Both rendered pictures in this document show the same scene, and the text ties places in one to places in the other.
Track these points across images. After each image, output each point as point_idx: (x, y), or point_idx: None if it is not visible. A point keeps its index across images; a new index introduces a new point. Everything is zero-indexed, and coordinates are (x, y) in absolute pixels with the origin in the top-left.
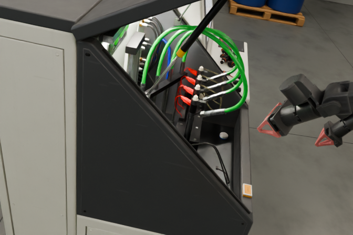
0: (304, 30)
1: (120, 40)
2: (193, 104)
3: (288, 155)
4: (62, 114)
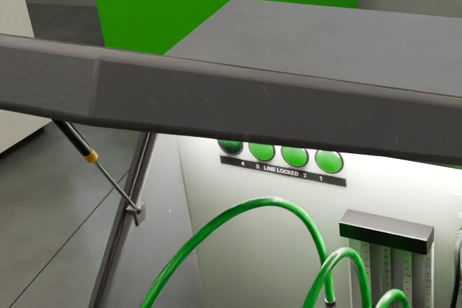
0: None
1: (296, 170)
2: None
3: None
4: None
